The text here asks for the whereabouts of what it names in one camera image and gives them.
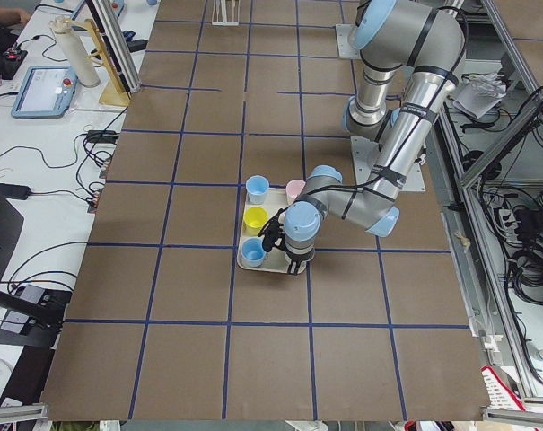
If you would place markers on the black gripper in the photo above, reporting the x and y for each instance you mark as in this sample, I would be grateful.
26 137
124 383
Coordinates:
297 258

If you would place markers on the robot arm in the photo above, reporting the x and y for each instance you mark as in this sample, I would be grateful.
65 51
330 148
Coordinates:
412 56

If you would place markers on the yellow cup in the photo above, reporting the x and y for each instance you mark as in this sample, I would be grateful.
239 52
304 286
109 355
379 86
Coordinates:
255 218

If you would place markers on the pink cup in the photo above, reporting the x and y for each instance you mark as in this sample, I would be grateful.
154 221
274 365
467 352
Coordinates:
293 189

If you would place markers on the light blue cup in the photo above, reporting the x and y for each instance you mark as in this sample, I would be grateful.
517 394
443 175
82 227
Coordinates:
257 187

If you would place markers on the wooden mug tree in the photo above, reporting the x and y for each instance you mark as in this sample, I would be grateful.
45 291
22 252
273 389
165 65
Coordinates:
114 93

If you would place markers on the black power adapter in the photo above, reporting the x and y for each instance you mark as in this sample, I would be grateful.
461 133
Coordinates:
137 45

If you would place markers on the blue teach pendant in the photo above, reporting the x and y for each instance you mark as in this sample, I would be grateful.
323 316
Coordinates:
46 93

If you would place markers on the white cylindrical bottle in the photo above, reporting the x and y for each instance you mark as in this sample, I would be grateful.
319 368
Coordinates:
74 51

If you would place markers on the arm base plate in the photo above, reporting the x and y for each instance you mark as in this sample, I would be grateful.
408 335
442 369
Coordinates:
366 152
345 34

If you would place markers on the white wire cup rack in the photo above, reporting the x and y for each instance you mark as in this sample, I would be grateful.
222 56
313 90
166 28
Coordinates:
226 12

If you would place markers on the aluminium frame post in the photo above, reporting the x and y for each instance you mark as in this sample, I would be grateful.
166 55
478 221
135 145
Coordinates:
107 24

